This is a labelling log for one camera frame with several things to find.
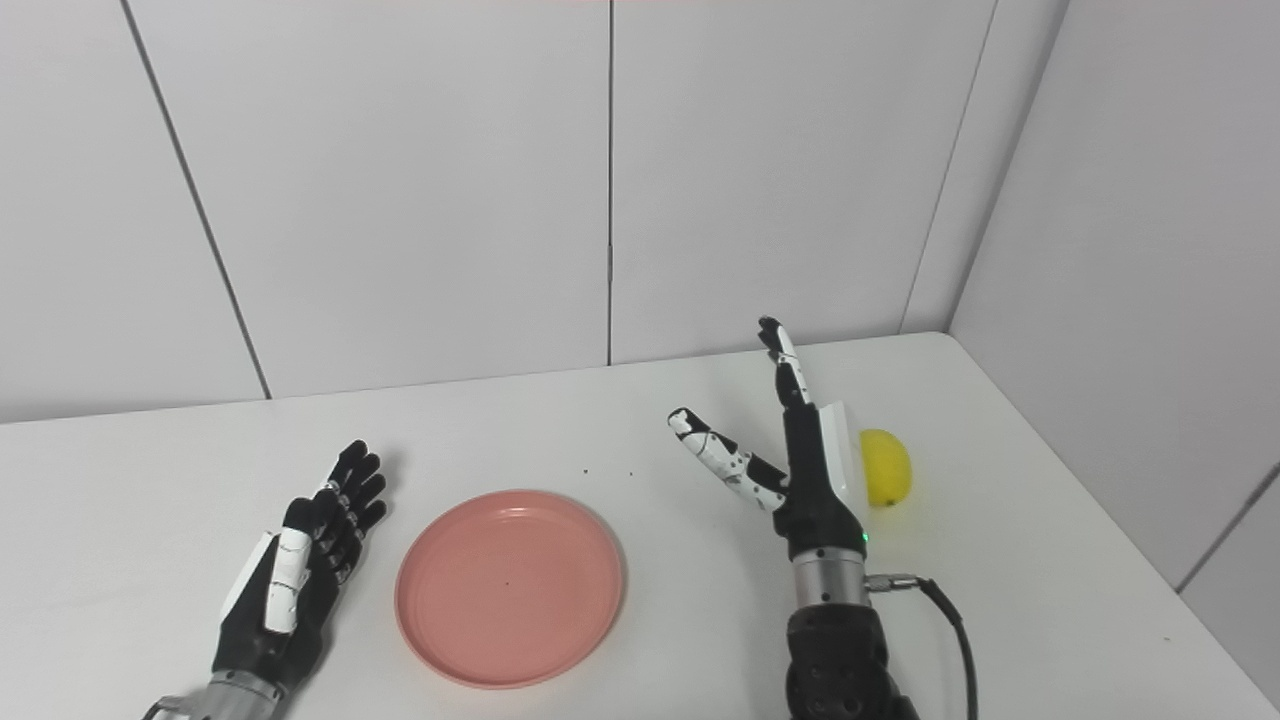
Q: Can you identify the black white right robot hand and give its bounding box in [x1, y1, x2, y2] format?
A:
[667, 316, 869, 563]

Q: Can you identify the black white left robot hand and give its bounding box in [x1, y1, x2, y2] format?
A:
[211, 440, 389, 694]

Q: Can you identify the yellow lemon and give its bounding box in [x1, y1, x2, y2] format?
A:
[858, 429, 913, 508]

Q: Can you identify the pink round plate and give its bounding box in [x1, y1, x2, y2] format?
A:
[394, 489, 626, 690]

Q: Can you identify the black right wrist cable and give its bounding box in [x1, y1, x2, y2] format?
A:
[864, 571, 979, 720]

